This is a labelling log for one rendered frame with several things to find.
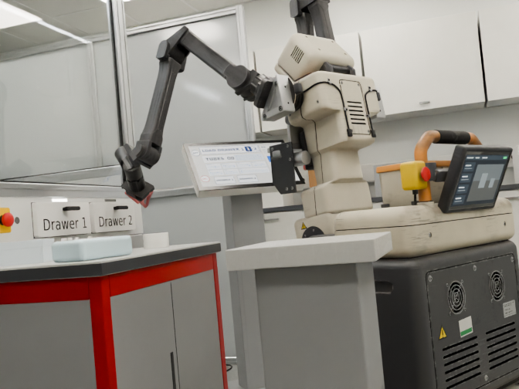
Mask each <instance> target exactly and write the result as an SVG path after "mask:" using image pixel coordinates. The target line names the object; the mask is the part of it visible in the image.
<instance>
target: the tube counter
mask: <svg viewBox="0 0 519 389"><path fill-rule="evenodd" d="M226 158H227V160H228V161H254V160H265V159H264V157H263V155H262V154H233V155H226Z"/></svg>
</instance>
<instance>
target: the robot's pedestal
mask: <svg viewBox="0 0 519 389"><path fill-rule="evenodd" d="M391 250H392V234H391V232H376V233H366V234H357V235H338V236H328V237H318V238H299V239H289V240H279V241H269V242H262V243H258V244H254V245H247V246H243V247H239V248H235V249H228V250H226V269H227V271H239V270H251V269H255V280H256V296H257V305H258V314H259V331H260V339H261V348H262V357H263V373H264V382H265V389H385V382H384V374H383V366H382V352H381V343H380V335H379V327H378V312H377V303H376V295H375V281H374V273H373V264H372V262H375V261H377V260H378V259H380V258H381V257H382V256H384V255H385V254H387V253H388V252H390V251H391Z"/></svg>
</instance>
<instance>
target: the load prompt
mask: <svg viewBox="0 0 519 389"><path fill-rule="evenodd" d="M199 150H200V152H201V154H234V153H252V152H261V151H260V148H259V146H258V145H241V146H221V147H199Z"/></svg>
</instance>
